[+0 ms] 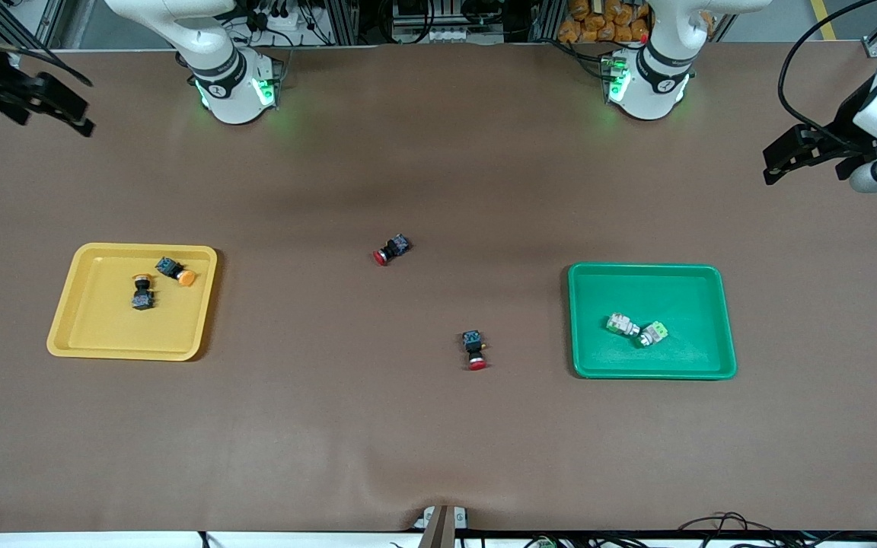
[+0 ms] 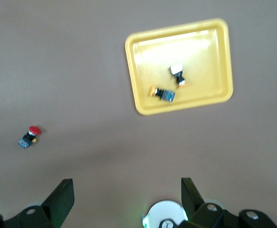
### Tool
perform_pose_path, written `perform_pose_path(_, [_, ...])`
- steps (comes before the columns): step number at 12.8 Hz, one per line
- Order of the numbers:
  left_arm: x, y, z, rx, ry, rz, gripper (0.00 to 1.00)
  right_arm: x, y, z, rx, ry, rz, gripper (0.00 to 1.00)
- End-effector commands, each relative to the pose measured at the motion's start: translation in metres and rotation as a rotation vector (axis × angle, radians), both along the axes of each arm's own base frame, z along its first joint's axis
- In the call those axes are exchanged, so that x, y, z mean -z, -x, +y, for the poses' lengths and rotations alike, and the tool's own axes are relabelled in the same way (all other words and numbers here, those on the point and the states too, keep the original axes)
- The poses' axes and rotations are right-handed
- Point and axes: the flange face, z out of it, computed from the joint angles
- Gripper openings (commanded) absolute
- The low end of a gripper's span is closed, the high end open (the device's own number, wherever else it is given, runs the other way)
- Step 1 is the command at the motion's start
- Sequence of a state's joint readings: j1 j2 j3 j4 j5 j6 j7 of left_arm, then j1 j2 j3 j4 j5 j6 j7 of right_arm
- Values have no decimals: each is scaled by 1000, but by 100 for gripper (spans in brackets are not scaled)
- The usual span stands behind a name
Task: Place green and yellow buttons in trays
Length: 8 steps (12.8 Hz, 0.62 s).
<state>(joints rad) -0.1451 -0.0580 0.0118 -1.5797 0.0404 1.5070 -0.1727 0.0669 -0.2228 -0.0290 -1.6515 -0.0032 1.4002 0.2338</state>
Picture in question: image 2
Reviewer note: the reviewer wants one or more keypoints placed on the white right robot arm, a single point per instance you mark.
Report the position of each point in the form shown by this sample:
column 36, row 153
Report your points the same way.
column 164, row 216

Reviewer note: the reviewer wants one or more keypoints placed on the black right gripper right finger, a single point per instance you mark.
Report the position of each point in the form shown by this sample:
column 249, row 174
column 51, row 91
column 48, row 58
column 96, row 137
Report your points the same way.
column 214, row 213

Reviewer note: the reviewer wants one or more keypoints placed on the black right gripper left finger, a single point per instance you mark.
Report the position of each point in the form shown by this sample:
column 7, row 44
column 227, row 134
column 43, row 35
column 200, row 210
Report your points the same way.
column 46, row 211

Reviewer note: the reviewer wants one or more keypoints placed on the red mushroom push button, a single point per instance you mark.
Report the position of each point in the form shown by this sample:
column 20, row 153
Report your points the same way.
column 29, row 137

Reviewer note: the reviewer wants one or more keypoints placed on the yellow plastic tray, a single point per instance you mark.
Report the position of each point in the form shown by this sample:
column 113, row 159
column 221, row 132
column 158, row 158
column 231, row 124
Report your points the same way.
column 178, row 66

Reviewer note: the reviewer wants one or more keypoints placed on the yellow mushroom push button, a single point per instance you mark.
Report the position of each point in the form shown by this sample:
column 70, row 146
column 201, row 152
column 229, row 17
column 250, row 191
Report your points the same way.
column 178, row 74
column 163, row 93

